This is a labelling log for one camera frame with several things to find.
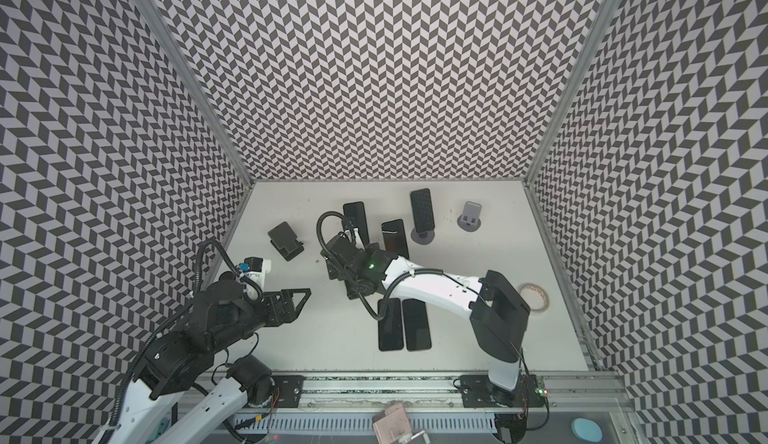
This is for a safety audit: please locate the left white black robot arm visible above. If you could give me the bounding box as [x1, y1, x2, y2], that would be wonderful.
[94, 239, 311, 443]

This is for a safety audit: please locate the teal round object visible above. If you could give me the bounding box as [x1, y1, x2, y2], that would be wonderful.
[571, 418, 604, 443]

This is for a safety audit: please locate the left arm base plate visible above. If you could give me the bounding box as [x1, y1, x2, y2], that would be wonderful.
[270, 374, 306, 409]

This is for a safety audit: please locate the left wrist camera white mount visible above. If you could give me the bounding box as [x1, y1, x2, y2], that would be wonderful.
[238, 257, 272, 290]

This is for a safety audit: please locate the tape roll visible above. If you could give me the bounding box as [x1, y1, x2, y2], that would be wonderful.
[518, 283, 550, 314]

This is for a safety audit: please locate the pink box at front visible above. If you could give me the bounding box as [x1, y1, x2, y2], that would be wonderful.
[372, 402, 431, 444]

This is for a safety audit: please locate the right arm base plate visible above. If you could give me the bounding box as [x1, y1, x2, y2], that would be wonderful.
[452, 374, 549, 409]

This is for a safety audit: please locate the aluminium front rail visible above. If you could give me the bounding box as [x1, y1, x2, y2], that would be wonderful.
[179, 370, 637, 416]

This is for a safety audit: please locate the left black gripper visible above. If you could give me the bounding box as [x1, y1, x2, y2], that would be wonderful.
[210, 289, 312, 355]

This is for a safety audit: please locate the grey round phone stand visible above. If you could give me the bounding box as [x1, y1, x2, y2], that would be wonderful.
[457, 201, 482, 233]

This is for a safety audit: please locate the black stand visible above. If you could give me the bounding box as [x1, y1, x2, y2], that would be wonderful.
[267, 222, 304, 262]
[344, 281, 367, 300]

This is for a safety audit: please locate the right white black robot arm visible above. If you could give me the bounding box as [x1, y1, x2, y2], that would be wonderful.
[315, 211, 531, 407]

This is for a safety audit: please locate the grey stand under back phone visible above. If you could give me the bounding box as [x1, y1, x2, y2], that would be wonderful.
[410, 229, 435, 246]

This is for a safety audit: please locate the black phone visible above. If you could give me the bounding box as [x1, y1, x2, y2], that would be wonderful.
[378, 298, 405, 352]
[343, 201, 370, 247]
[409, 188, 435, 234]
[381, 219, 410, 259]
[402, 299, 432, 352]

